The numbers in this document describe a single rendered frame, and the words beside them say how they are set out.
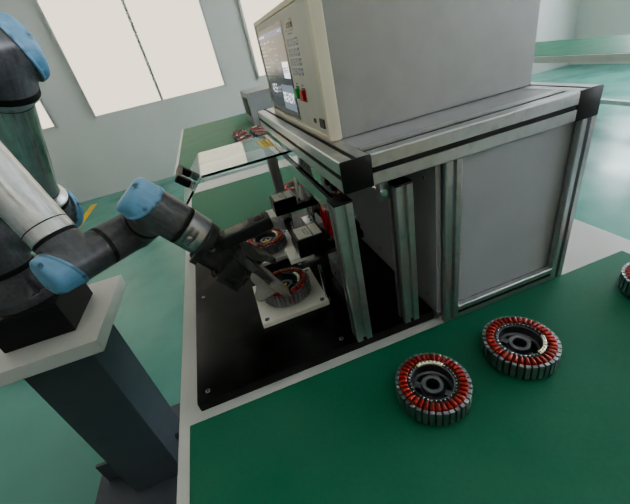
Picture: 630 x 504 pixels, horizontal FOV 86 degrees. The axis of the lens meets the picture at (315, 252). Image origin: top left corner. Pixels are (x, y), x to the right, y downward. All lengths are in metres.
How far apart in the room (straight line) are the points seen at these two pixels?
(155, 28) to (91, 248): 4.80
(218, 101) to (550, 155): 4.94
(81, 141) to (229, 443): 5.23
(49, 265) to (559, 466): 0.78
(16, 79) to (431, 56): 0.73
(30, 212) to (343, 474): 0.62
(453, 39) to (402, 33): 0.09
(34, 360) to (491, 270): 1.05
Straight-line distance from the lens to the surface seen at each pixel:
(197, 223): 0.66
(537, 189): 0.72
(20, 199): 0.72
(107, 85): 5.46
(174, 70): 5.36
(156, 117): 5.42
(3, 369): 1.14
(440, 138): 0.53
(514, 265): 0.78
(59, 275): 0.68
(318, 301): 0.75
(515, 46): 0.74
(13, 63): 0.87
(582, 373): 0.69
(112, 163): 5.62
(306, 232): 0.72
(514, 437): 0.60
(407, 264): 0.62
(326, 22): 0.57
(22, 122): 0.94
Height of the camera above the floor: 1.26
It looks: 31 degrees down
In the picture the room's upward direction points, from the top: 13 degrees counter-clockwise
